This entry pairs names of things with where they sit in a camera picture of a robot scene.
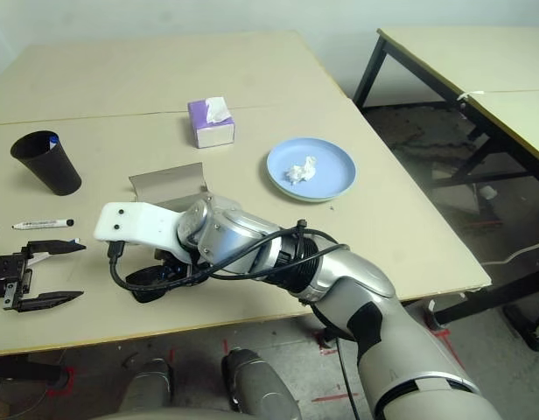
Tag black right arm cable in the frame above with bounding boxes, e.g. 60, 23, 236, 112
107, 218, 363, 420

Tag grey glasses case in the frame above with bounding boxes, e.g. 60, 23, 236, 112
128, 162, 209, 207

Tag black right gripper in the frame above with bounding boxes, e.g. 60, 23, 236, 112
153, 248, 200, 286

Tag beige side table black legs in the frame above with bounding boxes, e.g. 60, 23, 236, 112
430, 89, 539, 196
352, 26, 539, 116

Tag grey robot leg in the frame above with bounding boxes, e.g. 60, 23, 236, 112
120, 358, 174, 412
220, 347, 304, 420

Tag thin blue-capped white marker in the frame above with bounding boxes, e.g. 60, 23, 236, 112
31, 237, 83, 266

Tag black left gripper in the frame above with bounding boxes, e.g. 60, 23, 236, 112
0, 238, 88, 313

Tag black-capped whiteboard marker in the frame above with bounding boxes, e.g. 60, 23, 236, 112
10, 217, 76, 232

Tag black plastic cup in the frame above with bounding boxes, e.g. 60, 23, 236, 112
10, 129, 83, 197

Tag white tissue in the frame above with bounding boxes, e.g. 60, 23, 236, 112
205, 96, 234, 125
283, 155, 318, 185

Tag purple tissue box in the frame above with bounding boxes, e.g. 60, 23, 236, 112
186, 96, 236, 150

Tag grey robot left leg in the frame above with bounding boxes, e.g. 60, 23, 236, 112
120, 358, 174, 412

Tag black sunglasses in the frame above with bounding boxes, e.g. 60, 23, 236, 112
124, 262, 196, 304

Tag thick white floor cable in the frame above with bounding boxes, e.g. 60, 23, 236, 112
481, 238, 539, 268

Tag grey robot right leg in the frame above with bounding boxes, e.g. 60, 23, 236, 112
220, 347, 304, 420

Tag black table foot bar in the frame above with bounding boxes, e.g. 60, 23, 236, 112
430, 283, 539, 334
0, 353, 74, 389

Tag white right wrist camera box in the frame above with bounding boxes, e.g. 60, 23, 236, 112
93, 200, 196, 263

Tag white tissue in box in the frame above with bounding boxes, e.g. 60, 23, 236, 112
205, 96, 234, 125

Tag black caster base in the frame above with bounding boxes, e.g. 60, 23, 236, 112
503, 301, 539, 352

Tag blue plastic plate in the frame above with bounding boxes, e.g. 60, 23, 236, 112
265, 136, 358, 200

